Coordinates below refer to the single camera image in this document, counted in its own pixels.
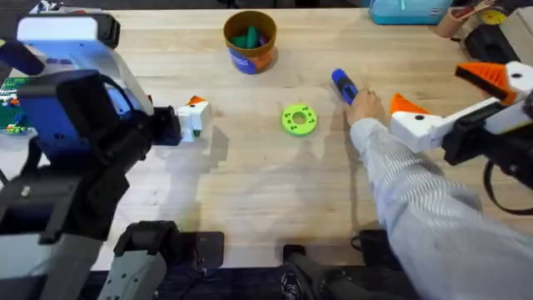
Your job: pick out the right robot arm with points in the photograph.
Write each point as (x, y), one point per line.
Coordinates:
(325, 279)

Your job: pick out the person's forearm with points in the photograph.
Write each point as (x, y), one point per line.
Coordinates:
(424, 208)

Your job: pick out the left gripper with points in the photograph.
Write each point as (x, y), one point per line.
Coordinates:
(164, 125)

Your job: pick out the tan cup with tools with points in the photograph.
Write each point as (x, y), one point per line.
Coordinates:
(451, 23)

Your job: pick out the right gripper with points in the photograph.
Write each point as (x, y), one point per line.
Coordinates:
(479, 133)

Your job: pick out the teal bag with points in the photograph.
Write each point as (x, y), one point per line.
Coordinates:
(410, 10)

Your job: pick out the yellow tape roll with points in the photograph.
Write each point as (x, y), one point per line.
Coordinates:
(492, 17)

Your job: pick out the green disc with holes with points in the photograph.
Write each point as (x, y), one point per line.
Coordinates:
(299, 120)

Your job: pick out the person's hand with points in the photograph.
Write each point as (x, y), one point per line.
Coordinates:
(366, 106)

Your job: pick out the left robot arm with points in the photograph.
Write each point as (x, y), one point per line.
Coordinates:
(75, 62)

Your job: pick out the brown tub with toys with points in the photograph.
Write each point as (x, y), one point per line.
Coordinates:
(250, 54)

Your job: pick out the cardboard box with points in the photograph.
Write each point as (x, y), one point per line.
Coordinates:
(520, 33)

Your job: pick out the black box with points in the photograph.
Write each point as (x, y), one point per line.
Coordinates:
(489, 43)

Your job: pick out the green board with blocks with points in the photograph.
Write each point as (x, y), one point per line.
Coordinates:
(12, 106)

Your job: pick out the black rail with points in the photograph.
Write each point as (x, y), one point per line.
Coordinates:
(233, 283)

